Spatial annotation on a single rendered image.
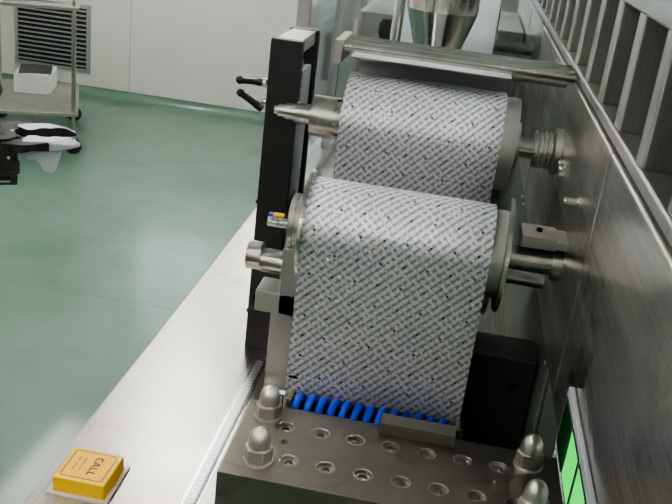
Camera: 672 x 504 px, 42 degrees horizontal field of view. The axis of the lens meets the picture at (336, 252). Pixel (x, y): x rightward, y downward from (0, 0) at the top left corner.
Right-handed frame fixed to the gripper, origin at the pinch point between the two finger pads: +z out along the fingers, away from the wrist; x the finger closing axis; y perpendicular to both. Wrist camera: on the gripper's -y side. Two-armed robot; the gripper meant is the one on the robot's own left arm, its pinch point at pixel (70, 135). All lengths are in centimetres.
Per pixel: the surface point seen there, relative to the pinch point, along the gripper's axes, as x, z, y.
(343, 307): 56, 25, -1
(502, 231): 62, 42, -14
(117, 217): -264, 68, 161
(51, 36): -559, 75, 161
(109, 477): 55, -3, 24
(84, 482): 55, -6, 24
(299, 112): 22.2, 30.4, -13.5
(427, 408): 65, 36, 10
